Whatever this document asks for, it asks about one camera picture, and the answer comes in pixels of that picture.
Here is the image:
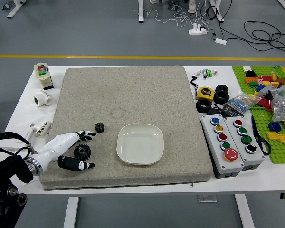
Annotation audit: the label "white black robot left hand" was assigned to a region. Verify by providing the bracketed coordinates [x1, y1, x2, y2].
[37, 129, 97, 174]

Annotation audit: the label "grey five-button control box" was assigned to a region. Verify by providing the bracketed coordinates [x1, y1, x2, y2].
[200, 114, 245, 179]

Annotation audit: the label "grey four-button control box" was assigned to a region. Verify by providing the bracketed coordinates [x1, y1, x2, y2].
[224, 115, 266, 171]

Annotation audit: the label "big black gear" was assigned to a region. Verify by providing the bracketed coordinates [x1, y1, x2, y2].
[73, 143, 92, 162]

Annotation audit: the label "white pipe tee fitting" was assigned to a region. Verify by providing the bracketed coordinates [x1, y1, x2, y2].
[33, 90, 54, 108]

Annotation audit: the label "small black gear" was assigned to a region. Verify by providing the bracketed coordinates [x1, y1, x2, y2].
[95, 122, 106, 134]

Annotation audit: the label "white table leg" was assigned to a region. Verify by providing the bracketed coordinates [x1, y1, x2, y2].
[63, 196, 80, 228]
[235, 194, 257, 228]

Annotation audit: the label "white square dish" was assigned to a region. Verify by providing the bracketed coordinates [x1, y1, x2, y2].
[116, 123, 164, 166]

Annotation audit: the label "grey-brown cushion mat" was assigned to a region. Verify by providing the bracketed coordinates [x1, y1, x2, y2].
[39, 66, 214, 191]

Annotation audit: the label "white desk leg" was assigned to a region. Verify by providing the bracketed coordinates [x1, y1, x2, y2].
[137, 0, 144, 23]
[7, 0, 26, 19]
[209, 0, 225, 23]

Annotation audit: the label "yellow black tape measure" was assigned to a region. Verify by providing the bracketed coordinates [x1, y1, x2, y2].
[196, 86, 215, 101]

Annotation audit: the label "black printed card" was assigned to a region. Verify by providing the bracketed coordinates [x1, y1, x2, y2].
[222, 104, 246, 118]

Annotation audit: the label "white power strip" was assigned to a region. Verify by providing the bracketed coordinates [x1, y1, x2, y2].
[188, 23, 209, 36]

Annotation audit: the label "plastic bag of blue parts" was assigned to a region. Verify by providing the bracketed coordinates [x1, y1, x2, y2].
[224, 92, 262, 113]

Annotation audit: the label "green brick baseplate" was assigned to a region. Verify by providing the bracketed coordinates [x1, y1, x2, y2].
[232, 65, 285, 165]

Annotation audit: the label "black scissors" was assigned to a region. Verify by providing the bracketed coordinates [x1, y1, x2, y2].
[250, 115, 272, 156]

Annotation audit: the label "red brick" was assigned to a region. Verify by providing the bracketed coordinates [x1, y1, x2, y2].
[256, 97, 272, 110]

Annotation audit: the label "blue square brick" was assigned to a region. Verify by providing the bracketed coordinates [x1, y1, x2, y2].
[268, 121, 283, 132]

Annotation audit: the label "plastic bag of silver nuts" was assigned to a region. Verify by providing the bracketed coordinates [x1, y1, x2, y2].
[270, 83, 285, 122]

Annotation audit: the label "white cylinder with metal handle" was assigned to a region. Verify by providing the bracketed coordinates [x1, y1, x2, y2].
[26, 119, 53, 140]

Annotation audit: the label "cream switch box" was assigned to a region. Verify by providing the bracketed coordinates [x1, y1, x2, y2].
[33, 62, 54, 91]

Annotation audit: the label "silver USB stick with lanyard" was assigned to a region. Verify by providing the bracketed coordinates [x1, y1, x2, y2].
[190, 69, 203, 95]

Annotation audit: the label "white floor cable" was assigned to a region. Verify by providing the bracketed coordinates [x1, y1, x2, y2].
[133, 0, 211, 29]

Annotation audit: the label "black floor cable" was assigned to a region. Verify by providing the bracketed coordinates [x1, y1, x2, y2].
[205, 4, 285, 60]

